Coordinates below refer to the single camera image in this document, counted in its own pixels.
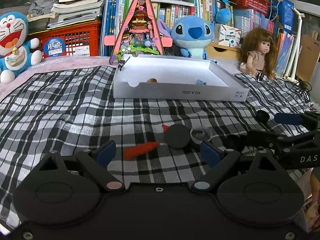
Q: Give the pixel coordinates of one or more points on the black white plaid cloth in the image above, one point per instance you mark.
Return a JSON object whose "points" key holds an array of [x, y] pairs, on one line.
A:
{"points": [[75, 109]]}

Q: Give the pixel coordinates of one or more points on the brown-haired baby doll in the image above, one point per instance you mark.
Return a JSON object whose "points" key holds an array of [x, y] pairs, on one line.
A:
{"points": [[258, 53]]}

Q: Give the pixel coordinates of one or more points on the orange carrot toy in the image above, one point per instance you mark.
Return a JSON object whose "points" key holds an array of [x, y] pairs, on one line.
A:
{"points": [[134, 152]]}

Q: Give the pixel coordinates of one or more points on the stack of books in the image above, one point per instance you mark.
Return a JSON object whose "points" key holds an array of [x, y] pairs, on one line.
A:
{"points": [[50, 14]]}

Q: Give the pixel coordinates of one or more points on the red basket on books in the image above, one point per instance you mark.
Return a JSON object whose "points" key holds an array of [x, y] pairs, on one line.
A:
{"points": [[261, 6]]}

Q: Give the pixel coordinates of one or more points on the white patterned tissue box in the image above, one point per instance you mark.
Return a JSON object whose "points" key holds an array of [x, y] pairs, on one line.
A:
{"points": [[227, 36]]}

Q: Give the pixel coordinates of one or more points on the small red toy piece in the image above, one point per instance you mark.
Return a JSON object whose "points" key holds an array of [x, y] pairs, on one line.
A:
{"points": [[165, 127]]}

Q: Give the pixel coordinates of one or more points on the brown wooden toy piece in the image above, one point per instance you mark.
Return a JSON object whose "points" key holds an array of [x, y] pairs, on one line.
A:
{"points": [[151, 80]]}

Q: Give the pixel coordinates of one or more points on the pink triangular toy house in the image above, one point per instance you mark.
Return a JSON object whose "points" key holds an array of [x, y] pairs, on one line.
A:
{"points": [[138, 34]]}

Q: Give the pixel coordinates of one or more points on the white shallow cardboard box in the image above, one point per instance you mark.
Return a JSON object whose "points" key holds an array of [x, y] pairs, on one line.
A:
{"points": [[176, 79]]}

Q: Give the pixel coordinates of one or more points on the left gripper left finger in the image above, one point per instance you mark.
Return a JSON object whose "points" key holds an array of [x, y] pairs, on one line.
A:
{"points": [[94, 165]]}

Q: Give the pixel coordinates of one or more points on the red plastic crate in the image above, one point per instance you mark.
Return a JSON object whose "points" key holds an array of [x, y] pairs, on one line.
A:
{"points": [[80, 39]]}

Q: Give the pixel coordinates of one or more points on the Doraemon plush toy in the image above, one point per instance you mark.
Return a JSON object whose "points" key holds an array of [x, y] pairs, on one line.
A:
{"points": [[17, 54]]}

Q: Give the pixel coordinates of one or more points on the black binder clip on box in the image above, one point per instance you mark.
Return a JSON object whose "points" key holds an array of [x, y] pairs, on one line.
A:
{"points": [[122, 62]]}

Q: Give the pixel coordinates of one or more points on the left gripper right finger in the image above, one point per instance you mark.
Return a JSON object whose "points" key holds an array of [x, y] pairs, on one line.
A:
{"points": [[220, 163]]}

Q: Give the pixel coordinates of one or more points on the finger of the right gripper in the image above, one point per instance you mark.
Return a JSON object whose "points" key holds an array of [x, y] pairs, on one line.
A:
{"points": [[309, 120], [270, 140]]}

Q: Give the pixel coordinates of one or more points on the blue Stitch plush toy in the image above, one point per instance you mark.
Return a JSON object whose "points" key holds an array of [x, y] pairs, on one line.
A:
{"points": [[191, 34]]}

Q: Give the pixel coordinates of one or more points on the wooden drawer box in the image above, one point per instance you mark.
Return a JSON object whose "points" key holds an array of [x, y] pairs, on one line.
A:
{"points": [[216, 51]]}

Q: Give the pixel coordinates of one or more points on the black round lid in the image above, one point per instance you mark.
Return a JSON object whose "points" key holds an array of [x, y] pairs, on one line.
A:
{"points": [[177, 136]]}

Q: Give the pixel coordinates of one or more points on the white lamp stand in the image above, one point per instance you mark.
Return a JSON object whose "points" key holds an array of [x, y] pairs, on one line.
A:
{"points": [[290, 71]]}

